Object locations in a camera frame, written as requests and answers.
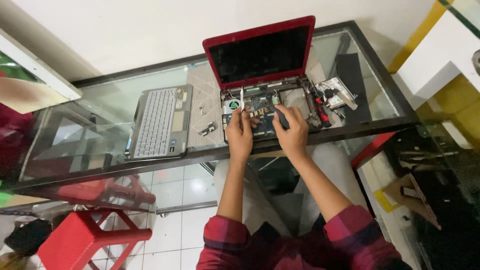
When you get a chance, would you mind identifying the person's left hand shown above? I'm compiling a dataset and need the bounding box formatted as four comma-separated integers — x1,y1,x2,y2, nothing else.
225,106,260,164

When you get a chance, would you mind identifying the red plastic stool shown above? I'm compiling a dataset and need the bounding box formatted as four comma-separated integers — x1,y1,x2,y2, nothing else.
37,209,153,270

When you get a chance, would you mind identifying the red handled screwdriver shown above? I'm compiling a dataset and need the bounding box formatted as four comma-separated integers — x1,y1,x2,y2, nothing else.
310,80,332,128

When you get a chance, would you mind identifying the grey laptop keyboard cover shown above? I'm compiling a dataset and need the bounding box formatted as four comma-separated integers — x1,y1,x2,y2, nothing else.
125,84,193,161

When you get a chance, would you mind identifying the red opened laptop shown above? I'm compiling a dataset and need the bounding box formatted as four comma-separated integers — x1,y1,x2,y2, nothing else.
202,15,323,143

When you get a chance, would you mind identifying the white framed mirror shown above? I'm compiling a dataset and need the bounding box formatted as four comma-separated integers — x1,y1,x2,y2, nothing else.
0,28,83,115

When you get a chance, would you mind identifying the white patterned work mat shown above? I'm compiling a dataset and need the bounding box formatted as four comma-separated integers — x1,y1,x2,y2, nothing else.
186,64,228,149

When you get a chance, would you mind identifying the small black metal bracket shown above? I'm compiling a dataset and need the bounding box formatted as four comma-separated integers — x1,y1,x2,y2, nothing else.
199,122,217,137

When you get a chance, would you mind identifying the silver hard disk drive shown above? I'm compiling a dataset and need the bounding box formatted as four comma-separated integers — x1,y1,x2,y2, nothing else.
316,77,359,111

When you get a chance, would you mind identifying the black screwdriver handle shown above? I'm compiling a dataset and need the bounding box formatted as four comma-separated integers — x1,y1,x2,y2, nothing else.
274,105,291,130

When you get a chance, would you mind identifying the black mat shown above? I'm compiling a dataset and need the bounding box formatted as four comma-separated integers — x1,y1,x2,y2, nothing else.
335,53,373,124

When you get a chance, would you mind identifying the glass top table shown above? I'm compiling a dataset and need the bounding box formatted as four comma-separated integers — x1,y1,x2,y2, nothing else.
0,20,421,196

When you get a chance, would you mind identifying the red stool under table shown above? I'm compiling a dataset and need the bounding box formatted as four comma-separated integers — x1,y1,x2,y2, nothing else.
56,174,157,211

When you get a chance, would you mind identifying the person's right hand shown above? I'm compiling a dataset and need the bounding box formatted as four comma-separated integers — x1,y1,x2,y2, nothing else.
272,104,309,159

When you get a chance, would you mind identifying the brown cardboard piece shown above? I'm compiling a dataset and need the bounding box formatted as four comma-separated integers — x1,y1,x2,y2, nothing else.
382,173,442,230

